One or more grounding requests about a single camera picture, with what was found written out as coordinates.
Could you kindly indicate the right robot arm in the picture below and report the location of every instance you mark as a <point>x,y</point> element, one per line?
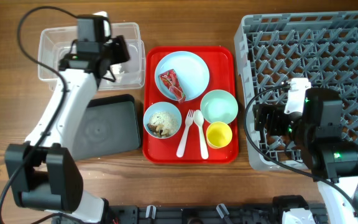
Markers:
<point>311,119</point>

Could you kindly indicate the light blue bowl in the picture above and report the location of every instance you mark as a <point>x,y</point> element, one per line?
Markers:
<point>161,106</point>

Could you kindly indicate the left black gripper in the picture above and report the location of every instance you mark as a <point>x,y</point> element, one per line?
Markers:
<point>120,51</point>

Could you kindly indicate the mint green bowl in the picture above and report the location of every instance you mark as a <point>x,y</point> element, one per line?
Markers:
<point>219,105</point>

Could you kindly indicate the white plastic spoon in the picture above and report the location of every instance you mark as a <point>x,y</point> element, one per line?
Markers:
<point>199,120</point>

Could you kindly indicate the black waste tray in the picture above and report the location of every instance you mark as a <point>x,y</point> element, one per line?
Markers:
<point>108,126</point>

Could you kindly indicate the light blue plate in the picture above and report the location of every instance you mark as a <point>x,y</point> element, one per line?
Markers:
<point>192,73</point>

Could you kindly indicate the white plastic fork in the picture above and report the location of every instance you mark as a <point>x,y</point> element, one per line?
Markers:
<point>188,122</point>

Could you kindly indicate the yellow cup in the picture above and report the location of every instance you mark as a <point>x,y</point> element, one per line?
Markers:
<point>218,135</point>

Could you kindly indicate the white napkin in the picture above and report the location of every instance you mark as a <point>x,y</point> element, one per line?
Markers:
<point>120,69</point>

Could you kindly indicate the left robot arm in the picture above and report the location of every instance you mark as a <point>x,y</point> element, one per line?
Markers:
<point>42,173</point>

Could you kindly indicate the clear plastic bin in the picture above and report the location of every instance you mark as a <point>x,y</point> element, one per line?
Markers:
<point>55,43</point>

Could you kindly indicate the grey dishwasher rack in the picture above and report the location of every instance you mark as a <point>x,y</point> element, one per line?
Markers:
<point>320,46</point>

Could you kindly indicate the red snack wrapper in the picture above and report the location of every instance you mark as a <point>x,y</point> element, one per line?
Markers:
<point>170,81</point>

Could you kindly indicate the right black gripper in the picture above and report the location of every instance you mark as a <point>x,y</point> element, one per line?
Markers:
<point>260,117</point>

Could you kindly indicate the rice and mushroom leftovers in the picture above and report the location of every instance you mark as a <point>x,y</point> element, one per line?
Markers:
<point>163,124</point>

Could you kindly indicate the red serving tray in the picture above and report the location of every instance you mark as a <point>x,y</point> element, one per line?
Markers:
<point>163,151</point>

